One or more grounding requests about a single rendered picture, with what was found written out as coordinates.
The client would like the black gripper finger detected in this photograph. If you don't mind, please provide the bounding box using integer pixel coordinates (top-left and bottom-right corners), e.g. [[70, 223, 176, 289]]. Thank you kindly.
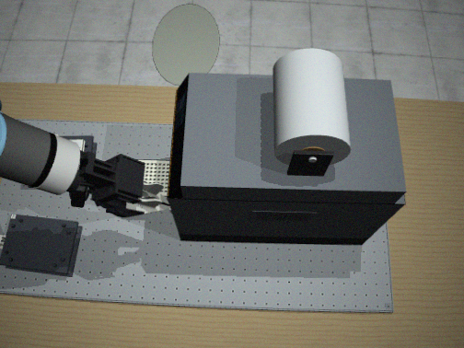
[[106, 198, 169, 217], [143, 181, 169, 205]]

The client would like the white label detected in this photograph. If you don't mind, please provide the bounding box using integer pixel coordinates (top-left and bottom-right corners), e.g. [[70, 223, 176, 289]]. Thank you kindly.
[[0, 235, 6, 249]]

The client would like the white roll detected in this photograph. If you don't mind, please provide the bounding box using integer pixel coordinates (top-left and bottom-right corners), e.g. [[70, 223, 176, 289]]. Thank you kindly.
[[273, 48, 351, 165]]

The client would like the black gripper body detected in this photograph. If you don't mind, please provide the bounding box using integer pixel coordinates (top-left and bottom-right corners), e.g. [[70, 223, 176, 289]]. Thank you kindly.
[[67, 150, 145, 208]]

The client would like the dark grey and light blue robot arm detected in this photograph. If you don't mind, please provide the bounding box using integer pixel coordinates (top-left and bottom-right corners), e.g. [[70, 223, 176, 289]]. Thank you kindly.
[[0, 100, 89, 208]]

